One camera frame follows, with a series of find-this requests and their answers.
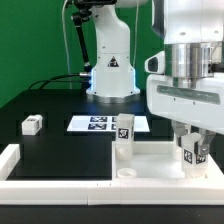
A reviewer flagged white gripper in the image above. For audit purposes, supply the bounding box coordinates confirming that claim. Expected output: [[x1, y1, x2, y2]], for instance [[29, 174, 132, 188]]
[[145, 51, 224, 156]]

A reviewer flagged white square tabletop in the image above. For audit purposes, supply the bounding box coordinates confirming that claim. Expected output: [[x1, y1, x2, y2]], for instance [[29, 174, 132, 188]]
[[112, 141, 224, 181]]

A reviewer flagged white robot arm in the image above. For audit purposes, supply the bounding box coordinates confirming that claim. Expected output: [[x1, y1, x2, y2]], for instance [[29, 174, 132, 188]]
[[87, 0, 224, 155]]

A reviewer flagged white marker sheet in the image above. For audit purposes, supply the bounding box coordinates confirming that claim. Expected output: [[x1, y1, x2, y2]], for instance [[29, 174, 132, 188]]
[[67, 115, 150, 132]]

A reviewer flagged white U-shaped fence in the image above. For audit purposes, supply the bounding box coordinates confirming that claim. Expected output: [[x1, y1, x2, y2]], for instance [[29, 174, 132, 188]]
[[0, 144, 224, 205]]

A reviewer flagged black cable bundle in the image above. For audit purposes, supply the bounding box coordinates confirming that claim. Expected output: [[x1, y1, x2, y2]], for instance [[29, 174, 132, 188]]
[[27, 73, 91, 91]]

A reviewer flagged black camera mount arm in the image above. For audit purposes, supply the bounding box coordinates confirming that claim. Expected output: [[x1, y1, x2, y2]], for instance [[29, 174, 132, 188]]
[[71, 0, 117, 72]]

